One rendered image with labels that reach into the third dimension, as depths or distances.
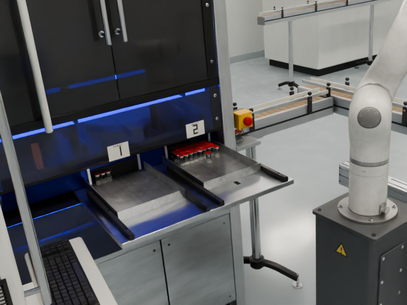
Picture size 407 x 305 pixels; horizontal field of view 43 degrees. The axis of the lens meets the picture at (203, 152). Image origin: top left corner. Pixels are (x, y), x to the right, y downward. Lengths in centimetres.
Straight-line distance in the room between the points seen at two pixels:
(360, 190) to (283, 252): 147
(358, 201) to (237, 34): 623
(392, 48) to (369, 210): 52
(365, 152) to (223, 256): 104
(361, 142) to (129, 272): 112
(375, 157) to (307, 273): 141
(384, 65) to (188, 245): 118
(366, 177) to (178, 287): 108
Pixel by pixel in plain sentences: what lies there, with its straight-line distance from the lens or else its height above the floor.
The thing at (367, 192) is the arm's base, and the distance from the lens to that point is 169.
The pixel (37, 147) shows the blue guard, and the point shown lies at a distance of 187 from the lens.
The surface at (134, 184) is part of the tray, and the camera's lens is 201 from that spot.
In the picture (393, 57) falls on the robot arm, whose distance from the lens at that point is 156.
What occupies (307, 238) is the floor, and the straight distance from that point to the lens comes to 323.
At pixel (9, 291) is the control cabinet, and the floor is 97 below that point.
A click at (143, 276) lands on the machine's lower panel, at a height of 43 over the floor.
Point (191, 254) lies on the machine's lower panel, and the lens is 233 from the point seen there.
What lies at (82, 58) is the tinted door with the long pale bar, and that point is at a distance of 186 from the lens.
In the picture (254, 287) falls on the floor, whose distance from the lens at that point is 284.
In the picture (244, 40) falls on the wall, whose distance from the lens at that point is 788.
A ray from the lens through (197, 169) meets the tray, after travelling 207.
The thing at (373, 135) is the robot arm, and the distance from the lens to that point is 158.
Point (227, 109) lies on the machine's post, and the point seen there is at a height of 106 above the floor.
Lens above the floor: 173
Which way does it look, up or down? 22 degrees down
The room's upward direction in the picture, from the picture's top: 5 degrees counter-clockwise
